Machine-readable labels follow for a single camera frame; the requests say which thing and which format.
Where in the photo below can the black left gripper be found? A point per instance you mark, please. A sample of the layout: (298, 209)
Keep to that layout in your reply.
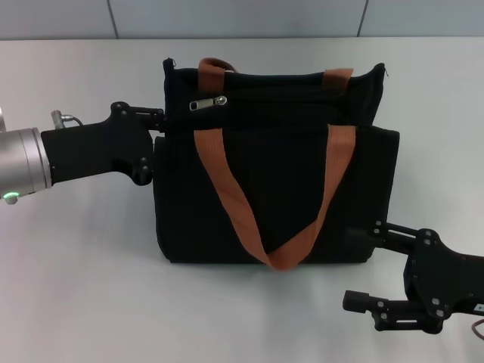
(98, 149)

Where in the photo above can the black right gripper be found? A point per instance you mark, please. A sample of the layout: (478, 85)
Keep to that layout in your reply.
(450, 280)

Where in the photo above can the silver zipper pull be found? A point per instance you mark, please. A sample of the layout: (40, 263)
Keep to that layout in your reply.
(206, 103)

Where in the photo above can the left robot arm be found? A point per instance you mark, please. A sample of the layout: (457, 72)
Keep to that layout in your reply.
(20, 162)

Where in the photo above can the silver plug connector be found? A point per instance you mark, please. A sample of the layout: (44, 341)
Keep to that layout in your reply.
(62, 118)

